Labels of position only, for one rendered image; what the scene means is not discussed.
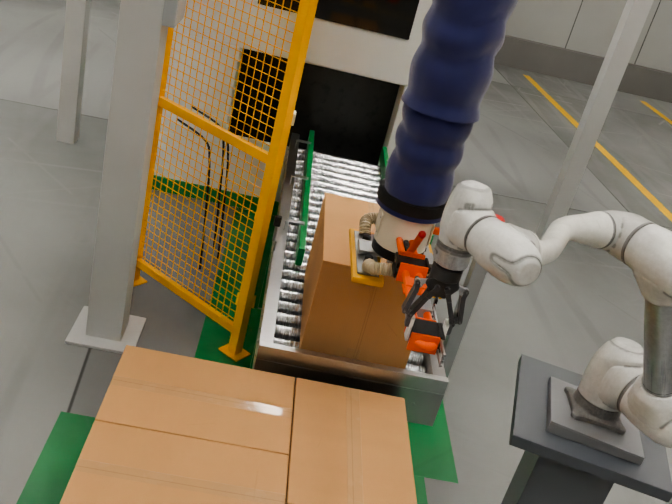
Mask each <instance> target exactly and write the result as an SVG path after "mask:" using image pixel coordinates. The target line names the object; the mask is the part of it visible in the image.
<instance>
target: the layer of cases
mask: <svg viewBox="0 0 672 504"><path fill-rule="evenodd" d="M60 504H417V498H416V490H415V482H414V474H413V465H412V457H411V449H410V440H409V432H408V424H407V415H406V407H405V399H404V398H401V397H396V396H390V395H385V394H380V393H375V392H370V391H364V390H359V389H354V388H349V387H343V386H338V385H333V384H328V383H323V382H317V381H312V380H307V379H302V378H296V381H295V377H291V376H286V375H281V374H276V373H270V372H265V371H260V370H255V369H250V368H244V367H239V366H234V365H229V364H223V363H218V362H213V361H208V360H203V359H197V358H192V357H187V356H182V355H177V354H171V353H166V352H161V351H156V350H150V349H145V348H140V347H135V346H130V345H126V347H125V349H124V352H123V354H122V356H121V359H120V361H119V363H118V366H117V368H116V371H115V373H114V375H113V378H112V380H111V383H110V385H109V387H108V390H107V392H106V394H105V397H104V399H103V402H102V404H101V406H100V409H99V411H98V413H97V416H96V418H95V421H94V423H93V425H92V428H91V430H90V433H89V435H88V437H87V440H86V442H85V444H84V447H83V449H82V452H81V454H80V456H79V459H78V461H77V464H76V466H75V468H74V471H73V473H72V475H71V478H70V480H69V483H68V485H67V487H66V490H65V492H64V494H63V497H62V499H61V502H60Z"/></svg>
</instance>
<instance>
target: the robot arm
mask: <svg viewBox="0 0 672 504"><path fill-rule="evenodd" d="M492 207H493V196H492V191H491V189H490V187H488V186H486V185H484V184H482V183H480V182H477V181H473V180H466V181H462V182H460V183H458V184H457V186H456V187H455V188H454V190H453V191H452V193H451V195H450V197H449V199H448V201H447V203H446V206H445V208H444V211H443V214H442V218H441V222H440V232H439V237H438V239H437V243H436V246H435V249H434V253H433V259H434V261H433V264H432V267H431V270H430V274H429V275H428V276H427V277H426V278H419V276H415V278H414V284H413V286H412V288H411V290H410V291H409V293H408V295H407V297H406V299H405V300H404V302H403V304H402V306H401V307H402V313H404V314H407V315H406V318H405V321H404V324H405V326H406V329H405V332H404V338H405V341H408V338H409V335H410V332H411V330H412V327H413V324H414V321H415V313H416V312H417V311H418V310H419V309H420V308H421V307H422V306H423V305H424V304H425V303H426V302H427V301H428V300H429V299H431V298H432V297H440V298H443V299H445V298H446V304H447V311H448V318H449V320H448V319H445V321H444V324H443V330H444V334H445V337H446V335H450V334H451V331H452V328H453V327H454V326H455V324H459V325H461V324H462V321H463V315H464V308H465V301H466V298H467V296H468V295H469V290H468V287H467V286H464V287H463V286H460V285H459V282H460V279H461V276H462V274H463V271H464V270H465V269H467V268H468V266H469V263H470V260H471V257H473V258H474V260H475V261H476V262H477V263H478V264H479V265H480V266H481V267H482V268H484V269H485V270H486V271H487V272H488V273H490V274H491V275H492V276H493V277H495V278H496V279H498V280H499V281H501V282H503V283H505V284H508V285H511V286H517V287H523V286H527V285H529V284H531V283H532V282H534V281H535V280H536V279H537V278H538V276H539V275H540V273H541V270H542V265H544V264H548V263H550V262H552V261H554V260H555V259H556V258H557V257H558V256H559V255H560V254H561V252H562V251H563V249H564V248H565V246H566V245H567V243H568V241H574V242H578V243H581V244H584V245H587V246H590V247H592V248H597V249H602V250H605V251H607V252H608V253H609V254H610V255H612V256H614V257H615V258H617V259H618V260H620V261H621V262H623V263H624V264H625V265H627V266H628V267H630V268H631V269H632V270H633V275H634V277H635V279H636V281H637V284H638V286H639V289H640V292H641V294H642V295H643V297H644V298H645V306H644V345H643V348H642V346H641V345H640V344H638V343H637V342H635V341H633V340H630V339H627V338H624V337H616V338H614V339H612V340H609V341H607V342H606V343H605V344H603V345H602V346H601V347H600V348H599V349H598V350H597V352H596V353H595V354H594V356H593V357H592V359H591V360H590V362H589V364H588V366H587V368H586V370H585V372H584V374H583V376H582V379H581V382H580V384H579V386H578V388H577V389H575V388H572V387H570V386H566V387H565V389H564V392H565V393H566V395H567V398H568V401H569V405H570V408H571V414H570V415H571V417H572V418H574V419H576V420H581V421H585V422H588V423H591V424H594V425H597V426H600V427H603V428H606V429H609V430H612V431H614V432H617V433H619V434H621V435H624V434H625V432H626V429H625V427H624V426H623V424H622V422H621V419H620V415H621V413H622V414H623V415H624V416H625V417H626V418H627V419H628V420H629V421H630V422H631V423H632V424H633V425H634V426H635V427H636V428H638V429H639V430H640V431H641V432H642V433H643V434H645V435H646V436H647V437H649V438H650V439H651V440H653V441H654V442H656V443H658V444H660V445H662V446H665V447H668V448H671V449H672V231H670V230H668V229H666V228H663V227H661V226H659V225H657V224H655V223H653V222H651V221H649V220H647V219H645V218H644V217H642V216H640V215H637V214H634V213H630V212H624V211H614V210H608V211H595V212H590V213H585V214H578V215H570V216H564V217H561V218H558V219H556V220H555V221H553V222H552V223H551V224H550V226H549V227H548V229H547V231H546V232H545V234H544V236H543V238H542V240H539V238H538V237H537V235H536V234H535V233H533V232H532V231H530V230H526V229H523V228H520V227H518V226H515V225H513V224H511V223H505V222H502V221H501V220H499V219H498V218H497V217H496V215H495V213H494V211H493V210H492ZM423 284H426V285H427V288H426V289H425V291H424V292H423V294H422V295H421V296H420V297H419V298H418V299H417V300H416V301H415V302H414V303H413V304H412V302H413V300H414V299H415V297H416V295H417V293H418V291H419V289H420V288H421V287H422V286H423ZM456 291H459V301H458V308H457V315H456V317H454V315H453V308H452V300H451V295H452V294H454V293H455V292H456ZM411 304H412V305H411Z"/></svg>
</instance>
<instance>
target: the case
mask: <svg viewBox="0 0 672 504"><path fill-rule="evenodd" d="M379 208H380V206H379V205H378V204H377V203H373V202H368V201H363V200H359V199H354V198H350V197H345V196H340V195H336V194H331V193H327V192H325V195H324V199H323V203H322V207H321V211H320V215H319V219H318V223H317V227H316V231H315V235H314V239H313V243H312V247H311V251H310V255H309V259H308V263H307V267H306V271H305V278H304V291H303V305H302V318H301V331H300V345H299V348H300V349H305V350H310V351H315V352H320V353H325V354H330V355H335V356H340V357H346V358H351V359H356V360H361V361H366V362H371V363H376V364H381V365H386V366H392V367H397V368H402V369H405V367H406V364H407V361H408V358H409V355H410V352H411V350H407V349H406V347H407V344H408V341H405V338H404V328H405V324H404V321H405V314H404V313H402V307H401V306H402V304H403V302H404V300H405V299H406V296H405V294H403V289H402V284H403V282H401V281H396V280H395V278H394V277H393V276H388V275H387V276H385V275H384V276H383V280H384V285H383V287H376V286H371V285H366V284H361V283H356V282H352V281H351V265H350V247H349V229H350V228H352V229H357V230H359V229H360V228H359V222H360V219H361V217H362V216H363V215H364V214H368V213H374V212H375V213H377V212H378V213H379Z"/></svg>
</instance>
